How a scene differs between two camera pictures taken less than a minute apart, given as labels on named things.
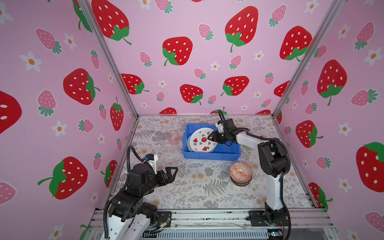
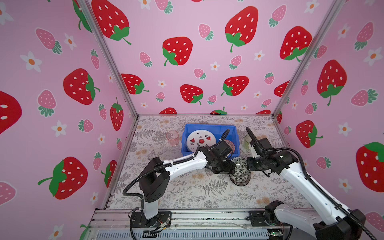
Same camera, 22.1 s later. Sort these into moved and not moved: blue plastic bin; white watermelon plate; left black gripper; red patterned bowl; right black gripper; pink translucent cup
Moved: right black gripper; red patterned bowl; left black gripper
Not moved: blue plastic bin; pink translucent cup; white watermelon plate
